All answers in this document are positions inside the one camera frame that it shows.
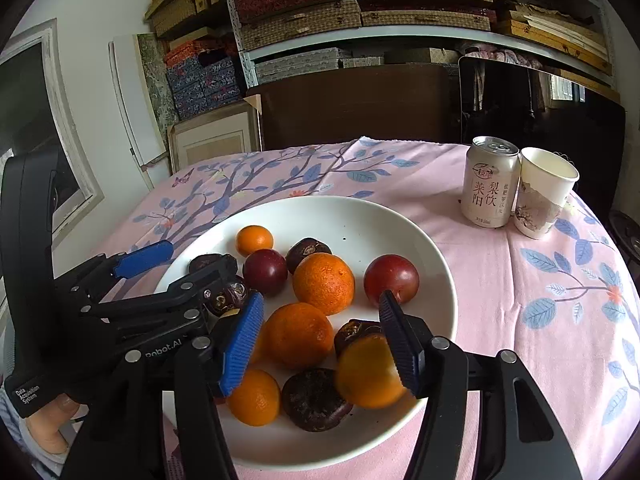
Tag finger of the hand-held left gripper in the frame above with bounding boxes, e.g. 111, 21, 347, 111
54, 239, 175, 302
94, 253, 240, 319

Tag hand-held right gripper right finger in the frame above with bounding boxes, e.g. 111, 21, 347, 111
377, 289, 583, 480

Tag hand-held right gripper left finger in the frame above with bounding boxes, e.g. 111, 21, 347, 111
60, 291, 266, 480

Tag dark water chestnut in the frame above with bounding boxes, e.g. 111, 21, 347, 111
205, 275, 249, 318
334, 319, 383, 358
187, 254, 221, 273
285, 238, 332, 273
281, 368, 354, 432

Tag yellowish mandarin orange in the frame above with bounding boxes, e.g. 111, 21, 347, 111
335, 332, 416, 409

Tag small dark red plum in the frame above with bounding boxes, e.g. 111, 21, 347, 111
242, 249, 288, 297

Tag large mandarin orange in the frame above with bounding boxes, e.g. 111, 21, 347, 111
262, 302, 335, 371

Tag large red plum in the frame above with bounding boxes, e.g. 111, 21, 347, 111
363, 254, 420, 307

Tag white oval plate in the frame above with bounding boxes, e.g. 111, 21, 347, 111
154, 196, 458, 472

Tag person's left forearm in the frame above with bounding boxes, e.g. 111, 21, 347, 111
0, 377, 68, 466

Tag person's left hand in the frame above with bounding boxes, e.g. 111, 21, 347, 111
24, 392, 85, 455

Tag small mandarin orange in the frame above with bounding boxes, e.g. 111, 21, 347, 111
236, 225, 275, 257

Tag pink floral tablecloth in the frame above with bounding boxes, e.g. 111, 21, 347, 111
85, 135, 640, 480

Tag white leaning board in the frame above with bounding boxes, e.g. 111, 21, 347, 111
109, 35, 173, 191

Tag white framed window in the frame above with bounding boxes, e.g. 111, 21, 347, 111
0, 19, 103, 241

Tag green marbled board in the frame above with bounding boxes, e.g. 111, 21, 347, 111
137, 32, 181, 126

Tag stack of blue floral boxes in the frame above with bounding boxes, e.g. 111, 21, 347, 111
165, 42, 248, 121

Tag pale drink can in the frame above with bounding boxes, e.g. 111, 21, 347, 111
461, 136, 521, 228

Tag white paper cup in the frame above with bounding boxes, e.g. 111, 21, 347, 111
514, 147, 580, 240

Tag white metal shelf rack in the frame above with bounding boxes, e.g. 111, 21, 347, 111
220, 0, 616, 96

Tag dark wooden board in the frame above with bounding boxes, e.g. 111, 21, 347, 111
245, 65, 463, 152

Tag pale patterned box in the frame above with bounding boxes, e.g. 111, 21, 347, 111
255, 47, 352, 86

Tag dark round stool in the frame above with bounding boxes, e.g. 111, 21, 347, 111
607, 209, 640, 256

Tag black glossy panel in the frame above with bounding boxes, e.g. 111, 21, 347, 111
457, 55, 627, 221

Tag pink cloth bundle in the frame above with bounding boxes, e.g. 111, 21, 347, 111
460, 45, 546, 68

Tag pale picture frame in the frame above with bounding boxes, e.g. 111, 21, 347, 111
167, 100, 263, 173

